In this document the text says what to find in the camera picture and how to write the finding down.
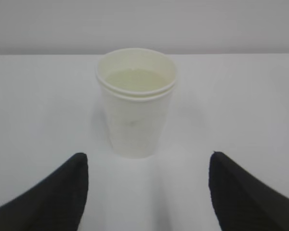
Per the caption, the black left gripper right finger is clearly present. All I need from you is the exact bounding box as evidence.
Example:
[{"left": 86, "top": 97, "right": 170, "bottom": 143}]
[{"left": 209, "top": 152, "right": 289, "bottom": 231}]

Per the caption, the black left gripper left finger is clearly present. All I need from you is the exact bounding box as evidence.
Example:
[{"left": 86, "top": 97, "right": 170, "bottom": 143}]
[{"left": 0, "top": 153, "right": 89, "bottom": 231}]

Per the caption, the white paper cup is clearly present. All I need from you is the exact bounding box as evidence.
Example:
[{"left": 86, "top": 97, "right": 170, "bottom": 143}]
[{"left": 96, "top": 48, "right": 177, "bottom": 158}]

